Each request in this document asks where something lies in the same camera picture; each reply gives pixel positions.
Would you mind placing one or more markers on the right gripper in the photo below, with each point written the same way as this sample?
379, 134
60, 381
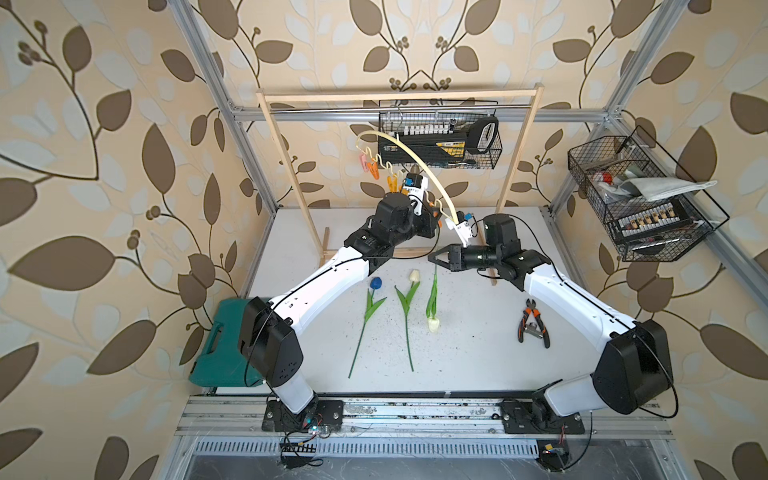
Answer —
456, 252

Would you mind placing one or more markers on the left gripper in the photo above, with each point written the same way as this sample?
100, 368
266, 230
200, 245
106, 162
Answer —
432, 219

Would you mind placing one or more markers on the white tulip flower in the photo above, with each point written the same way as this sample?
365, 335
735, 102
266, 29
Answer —
406, 299
433, 321

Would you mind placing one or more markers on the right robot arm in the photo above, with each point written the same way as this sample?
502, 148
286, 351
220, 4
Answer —
634, 365

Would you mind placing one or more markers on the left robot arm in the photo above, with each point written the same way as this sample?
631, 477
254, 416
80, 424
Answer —
270, 329

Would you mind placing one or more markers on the blue tulip flower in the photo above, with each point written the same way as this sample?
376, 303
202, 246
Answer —
372, 305

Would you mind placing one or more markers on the black yellow tool in basket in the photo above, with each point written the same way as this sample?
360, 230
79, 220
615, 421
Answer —
451, 141

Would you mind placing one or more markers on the orange black pliers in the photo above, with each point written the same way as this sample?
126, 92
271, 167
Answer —
532, 324

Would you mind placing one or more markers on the white paper in side basket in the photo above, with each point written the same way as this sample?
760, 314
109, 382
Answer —
659, 188

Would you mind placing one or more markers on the paint tube set box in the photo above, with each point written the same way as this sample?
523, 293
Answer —
653, 221

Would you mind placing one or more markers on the green plastic tool case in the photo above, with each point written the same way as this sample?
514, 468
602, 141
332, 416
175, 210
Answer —
220, 363

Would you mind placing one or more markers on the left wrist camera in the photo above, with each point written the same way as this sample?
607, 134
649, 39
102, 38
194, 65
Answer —
415, 185

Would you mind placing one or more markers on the back black wire basket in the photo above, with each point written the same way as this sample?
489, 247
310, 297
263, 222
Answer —
433, 107

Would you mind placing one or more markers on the wooden drying rack frame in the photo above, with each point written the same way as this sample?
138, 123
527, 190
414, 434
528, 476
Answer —
265, 100

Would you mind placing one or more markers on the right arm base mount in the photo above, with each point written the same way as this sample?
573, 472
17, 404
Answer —
527, 416

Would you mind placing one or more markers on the side black wire basket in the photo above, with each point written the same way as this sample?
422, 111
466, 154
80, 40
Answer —
599, 166

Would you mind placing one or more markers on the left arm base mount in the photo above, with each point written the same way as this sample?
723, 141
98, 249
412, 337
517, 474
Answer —
320, 416

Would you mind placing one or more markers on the aluminium rail at front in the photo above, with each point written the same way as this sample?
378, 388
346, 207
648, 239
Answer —
409, 418

